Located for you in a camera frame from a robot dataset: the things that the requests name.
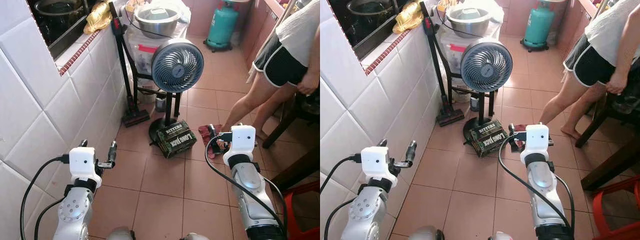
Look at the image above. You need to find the green cardboard bitters box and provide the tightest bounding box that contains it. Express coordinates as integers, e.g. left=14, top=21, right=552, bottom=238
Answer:
left=468, top=119, right=510, bottom=159
left=154, top=119, right=198, bottom=160

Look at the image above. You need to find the dark wooden chair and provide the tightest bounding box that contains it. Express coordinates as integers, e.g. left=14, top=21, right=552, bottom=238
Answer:
left=262, top=89, right=321, bottom=149
left=574, top=69, right=640, bottom=149

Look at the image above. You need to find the grey robot left leg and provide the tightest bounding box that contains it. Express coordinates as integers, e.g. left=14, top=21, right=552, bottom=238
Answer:
left=106, top=226, right=135, bottom=240
left=409, top=225, right=445, bottom=240

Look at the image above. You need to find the grey standing fan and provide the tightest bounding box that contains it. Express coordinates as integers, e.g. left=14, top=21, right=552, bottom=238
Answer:
left=459, top=37, right=514, bottom=144
left=148, top=38, right=205, bottom=146

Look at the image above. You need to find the dark wooden table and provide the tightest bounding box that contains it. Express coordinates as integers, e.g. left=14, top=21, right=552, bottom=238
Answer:
left=580, top=137, right=640, bottom=192
left=272, top=145, right=321, bottom=194

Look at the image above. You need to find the black red stick vacuum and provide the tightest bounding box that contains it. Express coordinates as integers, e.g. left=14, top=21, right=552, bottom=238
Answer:
left=108, top=2, right=151, bottom=128
left=419, top=1, right=465, bottom=127

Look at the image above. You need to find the white plastic storage container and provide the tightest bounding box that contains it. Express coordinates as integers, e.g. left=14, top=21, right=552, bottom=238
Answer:
left=122, top=20, right=191, bottom=77
left=440, top=20, right=502, bottom=76

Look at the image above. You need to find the red plastic stool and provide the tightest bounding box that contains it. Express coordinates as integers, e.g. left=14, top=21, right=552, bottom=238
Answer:
left=282, top=180, right=321, bottom=240
left=592, top=175, right=640, bottom=240

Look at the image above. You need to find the person in grey shirt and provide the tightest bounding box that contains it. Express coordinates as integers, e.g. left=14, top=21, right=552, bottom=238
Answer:
left=538, top=0, right=640, bottom=141
left=220, top=0, right=321, bottom=147

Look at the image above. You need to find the teal gas cylinder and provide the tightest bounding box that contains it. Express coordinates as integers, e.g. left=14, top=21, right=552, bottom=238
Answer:
left=519, top=0, right=556, bottom=53
left=204, top=0, right=240, bottom=53

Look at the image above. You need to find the large steel mixing bowl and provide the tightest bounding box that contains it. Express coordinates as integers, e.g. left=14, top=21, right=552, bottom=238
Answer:
left=444, top=4, right=494, bottom=40
left=133, top=4, right=182, bottom=40

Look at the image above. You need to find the yellow plastic bag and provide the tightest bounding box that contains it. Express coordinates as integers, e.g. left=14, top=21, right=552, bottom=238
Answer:
left=83, top=1, right=114, bottom=35
left=392, top=0, right=424, bottom=35

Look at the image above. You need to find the black cooking pot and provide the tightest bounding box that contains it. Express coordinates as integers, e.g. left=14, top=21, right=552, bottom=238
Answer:
left=345, top=0, right=396, bottom=27
left=33, top=0, right=84, bottom=27

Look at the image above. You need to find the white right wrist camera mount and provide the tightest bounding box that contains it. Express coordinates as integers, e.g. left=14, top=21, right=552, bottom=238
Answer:
left=222, top=124, right=257, bottom=167
left=519, top=123, right=551, bottom=165

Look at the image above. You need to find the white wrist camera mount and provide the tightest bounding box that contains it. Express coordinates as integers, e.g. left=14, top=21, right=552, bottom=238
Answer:
left=222, top=124, right=257, bottom=167
left=68, top=146, right=104, bottom=189
left=359, top=146, right=396, bottom=189
left=519, top=123, right=551, bottom=165

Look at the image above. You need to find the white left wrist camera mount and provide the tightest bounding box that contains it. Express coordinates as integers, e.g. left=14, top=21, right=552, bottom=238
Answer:
left=359, top=146, right=396, bottom=189
left=68, top=146, right=104, bottom=189

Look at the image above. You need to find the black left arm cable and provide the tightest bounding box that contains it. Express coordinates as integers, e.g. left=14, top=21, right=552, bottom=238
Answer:
left=19, top=155, right=70, bottom=240
left=320, top=155, right=362, bottom=195

